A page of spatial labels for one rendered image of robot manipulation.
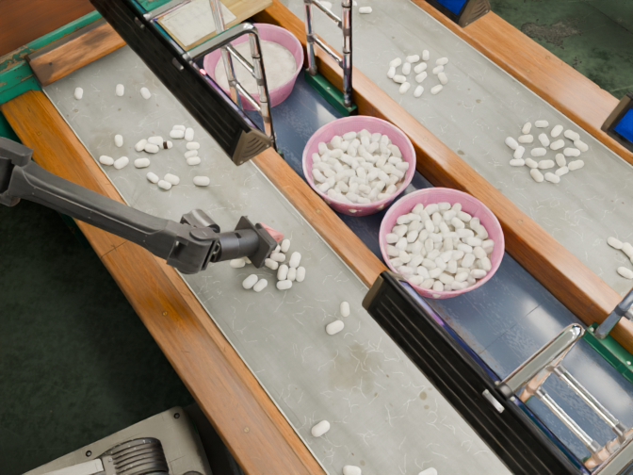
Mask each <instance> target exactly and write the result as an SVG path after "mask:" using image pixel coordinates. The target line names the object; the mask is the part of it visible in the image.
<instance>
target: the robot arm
mask: <svg viewBox="0 0 633 475"><path fill-rule="evenodd" d="M32 153H33V149H31V148H29V147H26V146H24V145H22V144H20V143H18V142H15V141H13V140H11V139H7V138H3V137H0V203H1V204H3V205H7V206H14V205H16V204H18V203H19V202H20V199H21V198H22V199H26V200H29V201H32V202H36V203H38V204H41V205H45V206H47V207H50V208H52V209H54V210H56V211H58V212H61V213H63V214H66V215H68V216H71V217H73V218H75V219H78V220H80V221H83V222H85V223H88V224H90V225H93V226H95V227H98V228H100V229H102V230H105V231H107V232H109V233H111V234H113V235H116V236H118V237H121V238H124V239H127V240H129V241H132V242H134V243H136V244H137V245H139V246H141V247H143V248H144V249H146V250H148V251H149V252H151V253H152V254H153V255H155V256H157V257H160V258H162V259H164V260H167V262H166V264H167V265H170V266H172V267H174V268H176V269H177V270H178V271H180V272H181V273H183V274H195V273H198V272H199V271H202V270H206V268H207V266H208V263H209V261H210V262H212V263H217V262H221V261H226V260H231V259H236V258H240V257H245V256H247V257H248V258H249V259H250V261H251V262H252V263H253V265H254V266H255V267H256V268H257V269H260V268H263V267H264V265H265V263H266V261H265V260H266V258H267V256H268V254H270V253H271V252H272V251H275V249H276V248H277V246H278V242H279V241H280V240H282V239H283V237H284V234H282V233H280V232H278V231H276V230H274V229H272V228H271V227H269V226H267V225H265V224H264V223H262V222H257V223H256V224H255V225H253V224H252V223H251V222H250V220H249V219H248V215H246V216H241V218H240V220H239V222H238V224H237V226H236V227H235V230H234V231H230V232H223V233H221V232H220V227H219V226H218V225H217V224H216V223H215V222H214V221H213V220H212V219H211V218H210V217H209V216H208V215H207V214H205V213H204V212H203V211H202V210H201V209H199V208H196V209H193V210H191V211H189V212H188V213H186V214H183V215H182V218H181V220H180V222H177V221H173V220H167V219H162V218H158V217H155V216H152V215H149V214H147V213H144V212H142V211H140V210H137V209H135V208H133V207H131V206H129V205H125V204H123V203H120V202H118V201H115V200H113V199H111V198H108V197H106V196H105V195H102V194H100V193H97V192H95V191H93V190H90V189H88V188H84V187H82V186H80V185H77V184H75V183H73V182H71V181H69V180H66V179H64V178H62V177H59V176H57V175H55V174H53V173H51V172H48V171H47V170H45V169H44V168H42V167H40V166H39V165H37V164H36V163H35V162H34V161H32V160H31V156H32ZM177 241H178V242H179V244H178V245H176V243H177Z"/></svg>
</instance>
